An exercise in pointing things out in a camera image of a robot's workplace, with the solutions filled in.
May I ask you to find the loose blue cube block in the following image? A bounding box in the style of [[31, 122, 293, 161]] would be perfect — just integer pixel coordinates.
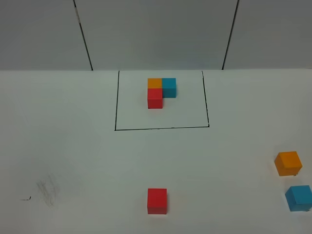
[[285, 185, 312, 212]]

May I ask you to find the template orange cube block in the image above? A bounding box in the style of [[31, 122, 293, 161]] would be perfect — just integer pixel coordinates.
[[148, 78, 162, 89]]

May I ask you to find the template red cube block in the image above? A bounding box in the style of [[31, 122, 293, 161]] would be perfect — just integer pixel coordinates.
[[147, 88, 163, 109]]

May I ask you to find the template blue cube block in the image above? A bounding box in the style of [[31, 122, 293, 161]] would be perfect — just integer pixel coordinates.
[[162, 78, 176, 98]]

